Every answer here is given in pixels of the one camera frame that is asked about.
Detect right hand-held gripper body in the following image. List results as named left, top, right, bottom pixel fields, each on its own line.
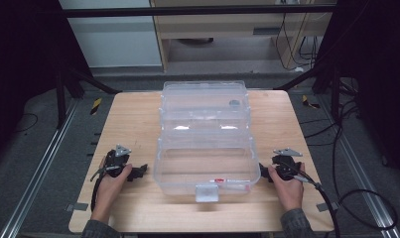
left=270, top=147, right=304, bottom=181

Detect right hand-held gripper cable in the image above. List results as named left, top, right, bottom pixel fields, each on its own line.
left=279, top=160, right=342, bottom=238

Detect yellow and black tape strip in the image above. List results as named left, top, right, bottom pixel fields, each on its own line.
left=89, top=97, right=103, bottom=116
left=301, top=94, right=322, bottom=110

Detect black metal stand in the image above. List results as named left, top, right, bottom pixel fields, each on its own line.
left=272, top=62, right=358, bottom=124
left=54, top=62, right=123, bottom=131

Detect thin black floor cable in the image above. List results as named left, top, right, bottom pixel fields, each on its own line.
left=14, top=112, right=40, bottom=134

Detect black curtain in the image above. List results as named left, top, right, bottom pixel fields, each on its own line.
left=0, top=0, right=93, bottom=167
left=315, top=0, right=400, bottom=184

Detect person's right hand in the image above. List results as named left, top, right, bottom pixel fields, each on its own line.
left=267, top=162, right=306, bottom=212

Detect grey tape piece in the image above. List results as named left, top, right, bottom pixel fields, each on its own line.
left=316, top=201, right=340, bottom=213
left=65, top=202, right=89, bottom=213

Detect clear plastic storage box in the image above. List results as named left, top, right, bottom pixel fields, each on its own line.
left=153, top=79, right=262, bottom=203

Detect black horizontal bar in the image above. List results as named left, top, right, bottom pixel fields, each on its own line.
left=62, top=4, right=336, bottom=19

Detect aluminium floor rail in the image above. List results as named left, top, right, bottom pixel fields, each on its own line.
left=0, top=98, right=80, bottom=238
left=316, top=95, right=400, bottom=238

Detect left hand-held gripper cable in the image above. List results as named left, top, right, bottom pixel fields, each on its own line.
left=89, top=165, right=121, bottom=213

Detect person's left hand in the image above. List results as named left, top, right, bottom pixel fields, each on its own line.
left=91, top=157, right=134, bottom=222

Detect black looped floor cable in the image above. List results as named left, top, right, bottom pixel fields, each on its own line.
left=332, top=98, right=399, bottom=231

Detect hand-held gripper cable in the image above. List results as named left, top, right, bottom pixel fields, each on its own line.
left=89, top=165, right=121, bottom=213
left=279, top=160, right=342, bottom=238

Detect red and white pen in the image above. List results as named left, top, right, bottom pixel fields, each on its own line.
left=208, top=178, right=252, bottom=185

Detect white cabinet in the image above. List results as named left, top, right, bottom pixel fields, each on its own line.
left=58, top=0, right=164, bottom=69

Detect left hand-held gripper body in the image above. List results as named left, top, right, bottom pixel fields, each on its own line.
left=102, top=143, right=133, bottom=179

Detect black hanging cables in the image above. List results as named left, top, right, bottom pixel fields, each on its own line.
left=274, top=12, right=321, bottom=72

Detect light wooden desk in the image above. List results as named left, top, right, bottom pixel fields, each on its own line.
left=149, top=0, right=337, bottom=73

